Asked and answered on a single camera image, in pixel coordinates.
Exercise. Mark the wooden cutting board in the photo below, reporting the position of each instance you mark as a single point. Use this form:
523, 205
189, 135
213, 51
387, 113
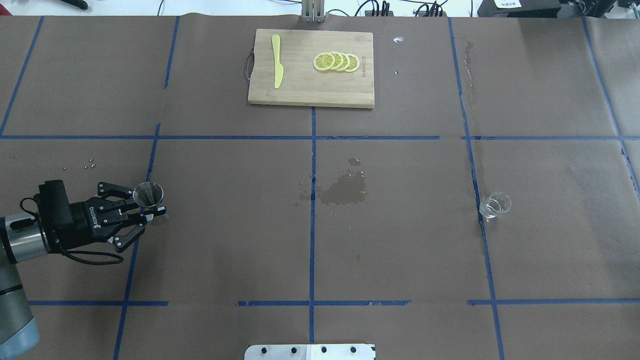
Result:
302, 84

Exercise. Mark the black box with label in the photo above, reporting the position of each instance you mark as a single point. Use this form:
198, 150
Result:
519, 9

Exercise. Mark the lemon slice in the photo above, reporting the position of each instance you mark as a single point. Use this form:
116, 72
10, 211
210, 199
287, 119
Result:
346, 61
354, 63
323, 61
338, 60

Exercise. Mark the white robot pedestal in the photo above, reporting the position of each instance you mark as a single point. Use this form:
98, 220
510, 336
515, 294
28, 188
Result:
328, 351

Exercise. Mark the aluminium frame post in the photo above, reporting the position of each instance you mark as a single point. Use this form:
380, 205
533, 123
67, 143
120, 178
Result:
313, 11

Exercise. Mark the yellow plastic knife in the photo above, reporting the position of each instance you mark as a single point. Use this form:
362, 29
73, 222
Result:
275, 41

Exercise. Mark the black handheld tool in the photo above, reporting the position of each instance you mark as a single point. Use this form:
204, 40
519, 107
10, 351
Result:
80, 4

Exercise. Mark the steel measuring jigger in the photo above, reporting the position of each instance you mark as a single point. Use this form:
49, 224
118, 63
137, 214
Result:
148, 190

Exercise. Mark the clear glass cup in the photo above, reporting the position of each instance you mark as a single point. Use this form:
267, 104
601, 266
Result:
495, 205

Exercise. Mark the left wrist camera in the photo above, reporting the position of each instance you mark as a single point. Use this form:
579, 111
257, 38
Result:
54, 207

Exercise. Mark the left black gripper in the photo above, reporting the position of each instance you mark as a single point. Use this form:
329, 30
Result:
78, 223

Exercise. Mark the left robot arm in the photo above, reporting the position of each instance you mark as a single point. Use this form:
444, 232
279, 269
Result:
24, 239

